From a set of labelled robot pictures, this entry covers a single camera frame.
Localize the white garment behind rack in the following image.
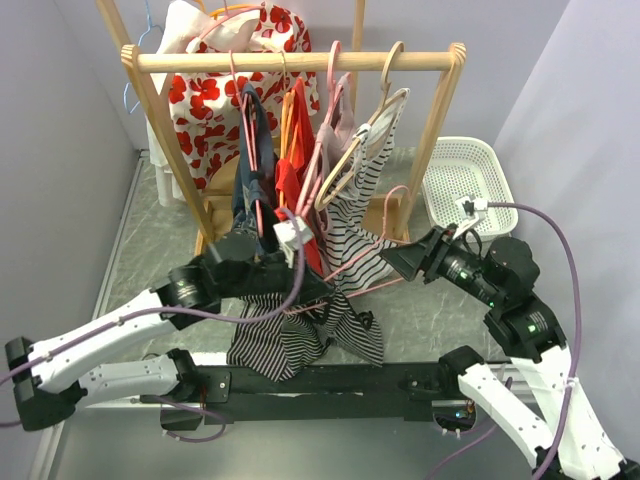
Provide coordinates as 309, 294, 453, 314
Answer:
144, 0, 211, 206

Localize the blue wire hanger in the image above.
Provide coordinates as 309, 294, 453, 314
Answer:
122, 0, 164, 115

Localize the purple camera cable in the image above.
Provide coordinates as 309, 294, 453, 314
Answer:
0, 207, 307, 386
424, 199, 584, 480

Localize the red tank top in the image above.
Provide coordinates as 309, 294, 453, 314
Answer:
273, 77, 326, 279

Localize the white perforated plastic basket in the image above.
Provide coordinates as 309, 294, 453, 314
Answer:
422, 136, 513, 226

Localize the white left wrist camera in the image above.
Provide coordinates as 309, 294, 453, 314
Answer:
273, 216, 313, 268

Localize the red floral white dress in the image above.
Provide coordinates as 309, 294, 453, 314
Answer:
158, 1, 320, 190

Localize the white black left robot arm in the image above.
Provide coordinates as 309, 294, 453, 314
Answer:
5, 233, 334, 432

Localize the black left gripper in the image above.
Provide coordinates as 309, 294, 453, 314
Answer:
221, 242, 335, 310

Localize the pale pink tank top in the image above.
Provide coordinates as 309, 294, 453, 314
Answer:
296, 73, 356, 234

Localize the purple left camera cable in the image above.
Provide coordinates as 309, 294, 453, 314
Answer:
0, 207, 307, 386

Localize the white black striped tank top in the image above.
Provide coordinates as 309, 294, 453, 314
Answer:
324, 88, 410, 293

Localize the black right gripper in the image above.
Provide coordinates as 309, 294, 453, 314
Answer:
376, 221, 500, 303

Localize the wooden clothes rack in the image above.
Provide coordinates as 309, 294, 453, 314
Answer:
97, 1, 467, 253

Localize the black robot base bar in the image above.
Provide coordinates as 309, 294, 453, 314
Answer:
164, 362, 471, 423

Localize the navy blue tank top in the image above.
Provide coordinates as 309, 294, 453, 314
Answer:
231, 83, 279, 255

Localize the orange hanger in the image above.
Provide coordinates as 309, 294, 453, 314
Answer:
278, 90, 296, 179

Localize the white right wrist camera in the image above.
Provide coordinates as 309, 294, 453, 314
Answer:
455, 196, 489, 224

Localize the dark striped tank top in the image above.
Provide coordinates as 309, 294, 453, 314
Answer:
226, 291, 384, 382

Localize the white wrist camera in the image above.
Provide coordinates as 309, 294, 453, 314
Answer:
273, 216, 313, 268
455, 196, 489, 224

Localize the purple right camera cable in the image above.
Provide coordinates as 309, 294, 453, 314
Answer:
424, 199, 584, 480

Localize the pink plastic hanger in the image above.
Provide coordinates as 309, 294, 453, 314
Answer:
295, 40, 354, 227

